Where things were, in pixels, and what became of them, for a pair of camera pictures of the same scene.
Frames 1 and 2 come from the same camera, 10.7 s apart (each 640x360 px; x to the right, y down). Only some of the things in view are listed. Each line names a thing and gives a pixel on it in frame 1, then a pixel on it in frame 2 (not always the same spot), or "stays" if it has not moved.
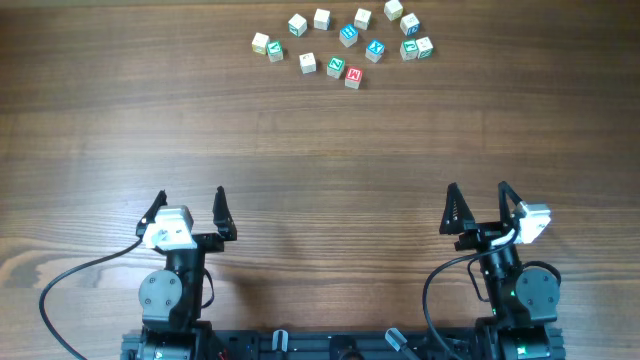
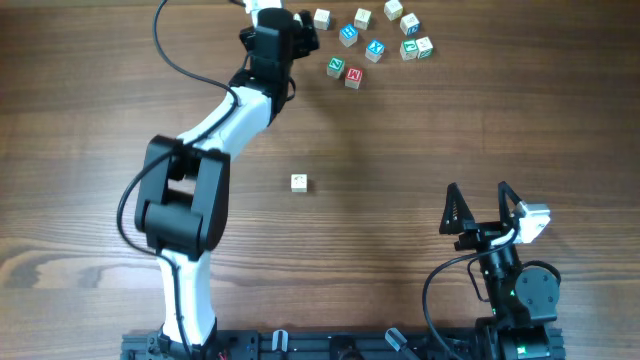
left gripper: [210, 244] -> [307, 37]
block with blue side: [410, 24] stays
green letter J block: [409, 49] stays
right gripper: [479, 233] stays
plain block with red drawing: [308, 63] -> [299, 183]
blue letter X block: [374, 51] stays
